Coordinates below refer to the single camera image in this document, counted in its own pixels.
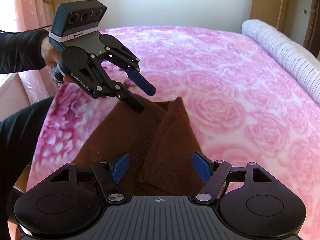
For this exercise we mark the wooden door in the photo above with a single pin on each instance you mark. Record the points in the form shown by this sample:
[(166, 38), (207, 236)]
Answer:
[(271, 12)]

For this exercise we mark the pink curtain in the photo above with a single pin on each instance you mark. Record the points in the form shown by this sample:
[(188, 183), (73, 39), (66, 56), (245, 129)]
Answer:
[(34, 14)]

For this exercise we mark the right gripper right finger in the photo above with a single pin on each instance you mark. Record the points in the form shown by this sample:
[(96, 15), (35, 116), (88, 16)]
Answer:
[(214, 175)]

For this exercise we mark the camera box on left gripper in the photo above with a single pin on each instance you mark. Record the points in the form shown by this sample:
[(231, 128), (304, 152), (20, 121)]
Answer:
[(73, 20)]

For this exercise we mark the striped white duvet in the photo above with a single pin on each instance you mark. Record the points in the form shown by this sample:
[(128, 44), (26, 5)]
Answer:
[(293, 57)]

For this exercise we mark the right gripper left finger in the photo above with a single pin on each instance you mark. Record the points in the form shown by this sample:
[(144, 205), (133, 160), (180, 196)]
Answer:
[(108, 175)]

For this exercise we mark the person's black trousers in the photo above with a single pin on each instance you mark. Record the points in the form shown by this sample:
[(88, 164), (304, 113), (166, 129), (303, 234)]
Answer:
[(19, 135)]

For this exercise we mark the person's left hand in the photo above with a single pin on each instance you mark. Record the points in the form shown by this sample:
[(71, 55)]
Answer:
[(49, 53)]

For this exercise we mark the black left sleeve forearm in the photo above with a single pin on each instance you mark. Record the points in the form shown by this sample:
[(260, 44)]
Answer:
[(22, 51)]

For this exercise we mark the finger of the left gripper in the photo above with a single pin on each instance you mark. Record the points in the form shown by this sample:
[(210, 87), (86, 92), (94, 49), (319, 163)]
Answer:
[(120, 92), (119, 55)]

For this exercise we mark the pink rose bed blanket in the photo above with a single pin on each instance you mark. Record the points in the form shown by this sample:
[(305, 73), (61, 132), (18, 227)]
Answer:
[(242, 106)]

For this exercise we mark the brown knitted vest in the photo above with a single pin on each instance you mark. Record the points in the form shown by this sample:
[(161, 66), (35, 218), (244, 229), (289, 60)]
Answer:
[(160, 144)]

